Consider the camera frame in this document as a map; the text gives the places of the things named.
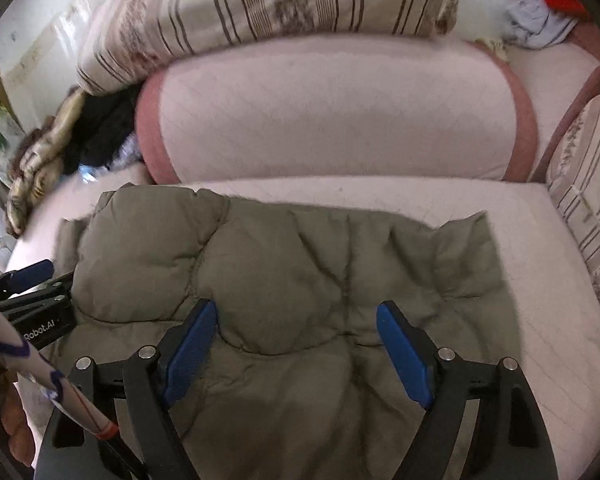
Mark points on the striped floral folded quilt right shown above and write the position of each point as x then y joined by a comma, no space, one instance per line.
573,180

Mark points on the grey-blue garment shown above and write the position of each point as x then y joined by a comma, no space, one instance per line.
533,25

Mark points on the olive green hooded puffer jacket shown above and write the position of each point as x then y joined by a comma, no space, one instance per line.
297,384

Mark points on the pink rolled quilt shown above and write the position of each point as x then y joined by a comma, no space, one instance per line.
338,105
560,81

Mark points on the pink rolled quilt back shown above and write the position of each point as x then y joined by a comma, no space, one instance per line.
338,105

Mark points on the striped floral folded quilt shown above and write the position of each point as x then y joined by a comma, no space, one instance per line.
128,40
573,180

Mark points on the pink rolled quilt right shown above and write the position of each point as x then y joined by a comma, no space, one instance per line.
560,81

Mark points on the striped floral folded quilt back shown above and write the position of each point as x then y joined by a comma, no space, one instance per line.
128,40

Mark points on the floral printed bag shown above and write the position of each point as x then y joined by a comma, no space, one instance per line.
11,135

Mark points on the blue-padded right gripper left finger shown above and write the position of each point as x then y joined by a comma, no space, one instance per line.
159,375

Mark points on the brown beige patterned blanket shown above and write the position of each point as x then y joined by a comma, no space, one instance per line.
40,162

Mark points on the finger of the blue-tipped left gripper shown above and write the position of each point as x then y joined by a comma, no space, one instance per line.
30,276

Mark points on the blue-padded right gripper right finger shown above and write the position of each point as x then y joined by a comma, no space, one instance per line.
438,387

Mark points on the black clothes pile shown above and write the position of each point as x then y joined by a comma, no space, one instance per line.
103,125

